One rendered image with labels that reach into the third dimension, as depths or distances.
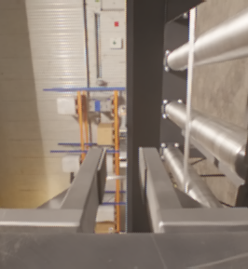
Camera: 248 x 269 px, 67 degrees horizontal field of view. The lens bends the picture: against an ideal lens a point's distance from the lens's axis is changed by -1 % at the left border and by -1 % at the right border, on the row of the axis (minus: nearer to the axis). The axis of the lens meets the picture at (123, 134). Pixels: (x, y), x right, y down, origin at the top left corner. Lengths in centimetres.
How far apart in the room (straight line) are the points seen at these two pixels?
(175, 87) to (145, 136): 96
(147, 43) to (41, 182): 1152
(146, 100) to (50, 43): 976
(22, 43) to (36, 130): 413
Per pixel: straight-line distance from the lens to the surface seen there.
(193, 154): 141
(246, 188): 45
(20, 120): 1090
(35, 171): 1154
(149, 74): 35
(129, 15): 28
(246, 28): 52
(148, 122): 35
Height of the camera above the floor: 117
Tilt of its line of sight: level
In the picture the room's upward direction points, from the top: 90 degrees counter-clockwise
